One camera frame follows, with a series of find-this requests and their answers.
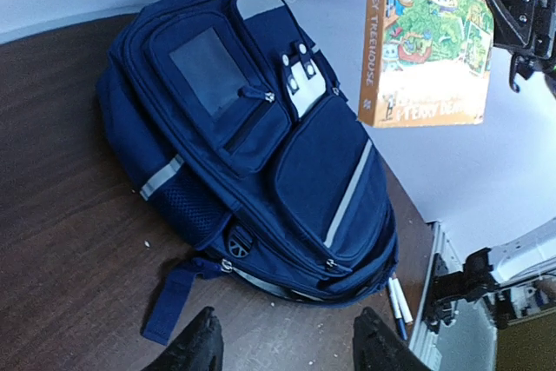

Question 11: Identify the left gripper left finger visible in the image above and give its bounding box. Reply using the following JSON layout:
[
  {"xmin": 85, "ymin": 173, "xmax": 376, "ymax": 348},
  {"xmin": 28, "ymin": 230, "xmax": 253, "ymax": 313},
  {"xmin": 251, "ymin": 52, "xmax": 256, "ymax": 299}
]
[{"xmin": 149, "ymin": 307, "xmax": 224, "ymax": 371}]

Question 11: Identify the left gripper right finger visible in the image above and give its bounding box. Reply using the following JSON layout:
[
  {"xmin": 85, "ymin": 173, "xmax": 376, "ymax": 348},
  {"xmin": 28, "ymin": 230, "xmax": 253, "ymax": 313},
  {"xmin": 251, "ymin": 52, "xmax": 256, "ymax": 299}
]
[{"xmin": 352, "ymin": 307, "xmax": 429, "ymax": 371}]

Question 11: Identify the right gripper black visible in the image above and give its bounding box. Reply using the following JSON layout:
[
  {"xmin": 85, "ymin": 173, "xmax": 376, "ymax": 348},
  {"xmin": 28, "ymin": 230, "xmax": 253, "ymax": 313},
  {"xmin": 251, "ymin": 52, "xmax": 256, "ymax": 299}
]
[{"xmin": 485, "ymin": 0, "xmax": 555, "ymax": 93}]

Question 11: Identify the orange paperback book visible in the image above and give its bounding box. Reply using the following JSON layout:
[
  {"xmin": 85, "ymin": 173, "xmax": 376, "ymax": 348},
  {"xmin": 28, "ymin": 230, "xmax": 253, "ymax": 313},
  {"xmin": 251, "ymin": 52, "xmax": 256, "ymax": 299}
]
[{"xmin": 358, "ymin": 0, "xmax": 494, "ymax": 129}]

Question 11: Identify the navy blue student backpack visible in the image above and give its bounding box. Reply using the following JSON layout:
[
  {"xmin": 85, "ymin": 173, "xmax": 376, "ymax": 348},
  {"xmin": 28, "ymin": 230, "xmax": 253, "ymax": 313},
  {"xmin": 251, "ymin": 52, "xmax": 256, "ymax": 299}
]
[{"xmin": 96, "ymin": 0, "xmax": 398, "ymax": 345}]

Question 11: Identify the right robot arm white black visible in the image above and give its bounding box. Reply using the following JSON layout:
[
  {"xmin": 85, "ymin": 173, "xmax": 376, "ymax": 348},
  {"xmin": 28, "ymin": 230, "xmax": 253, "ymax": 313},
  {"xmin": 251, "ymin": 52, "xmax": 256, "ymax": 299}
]
[{"xmin": 422, "ymin": 0, "xmax": 555, "ymax": 333}]

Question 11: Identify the blue capped white marker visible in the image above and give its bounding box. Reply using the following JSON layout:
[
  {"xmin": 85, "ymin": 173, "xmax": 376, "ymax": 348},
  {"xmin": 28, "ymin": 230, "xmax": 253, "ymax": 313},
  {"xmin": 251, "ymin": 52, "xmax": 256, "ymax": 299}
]
[{"xmin": 387, "ymin": 278, "xmax": 407, "ymax": 341}]

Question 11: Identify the brown capped white marker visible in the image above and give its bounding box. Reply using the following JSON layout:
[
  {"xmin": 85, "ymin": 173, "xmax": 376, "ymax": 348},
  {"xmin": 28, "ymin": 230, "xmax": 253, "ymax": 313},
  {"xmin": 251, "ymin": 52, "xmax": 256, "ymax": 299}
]
[{"xmin": 393, "ymin": 277, "xmax": 414, "ymax": 324}]

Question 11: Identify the front aluminium rail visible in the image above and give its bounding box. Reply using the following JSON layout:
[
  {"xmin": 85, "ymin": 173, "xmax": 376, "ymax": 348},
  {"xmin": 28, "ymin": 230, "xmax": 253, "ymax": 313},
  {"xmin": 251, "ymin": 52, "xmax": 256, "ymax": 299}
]
[{"xmin": 409, "ymin": 221, "xmax": 461, "ymax": 370}]

